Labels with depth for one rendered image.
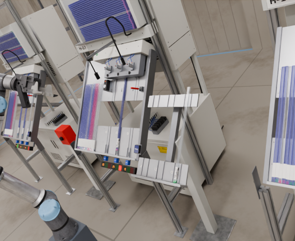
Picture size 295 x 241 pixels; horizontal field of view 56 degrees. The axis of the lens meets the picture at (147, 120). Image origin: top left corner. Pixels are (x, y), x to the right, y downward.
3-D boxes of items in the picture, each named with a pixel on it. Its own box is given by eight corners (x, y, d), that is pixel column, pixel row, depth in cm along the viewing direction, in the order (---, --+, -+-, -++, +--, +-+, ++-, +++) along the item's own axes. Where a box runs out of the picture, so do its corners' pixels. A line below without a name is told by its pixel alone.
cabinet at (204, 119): (196, 202, 222) (169, 141, 194) (134, 185, 269) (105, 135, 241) (228, 149, 260) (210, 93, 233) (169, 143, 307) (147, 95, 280)
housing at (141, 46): (155, 58, 183) (140, 51, 173) (107, 66, 216) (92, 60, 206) (157, 46, 184) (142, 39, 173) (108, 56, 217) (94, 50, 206)
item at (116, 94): (149, 101, 180) (144, 100, 176) (88, 103, 224) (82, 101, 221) (155, 51, 183) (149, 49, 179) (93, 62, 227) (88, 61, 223)
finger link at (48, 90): (59, 86, 145) (41, 82, 141) (57, 97, 145) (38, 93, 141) (58, 86, 148) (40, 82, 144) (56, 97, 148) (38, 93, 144)
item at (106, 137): (140, 158, 175) (136, 158, 173) (79, 148, 220) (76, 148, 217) (143, 128, 177) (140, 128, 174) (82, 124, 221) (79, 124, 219)
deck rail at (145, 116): (145, 161, 176) (138, 160, 171) (142, 160, 177) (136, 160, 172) (157, 51, 181) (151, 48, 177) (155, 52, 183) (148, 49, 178)
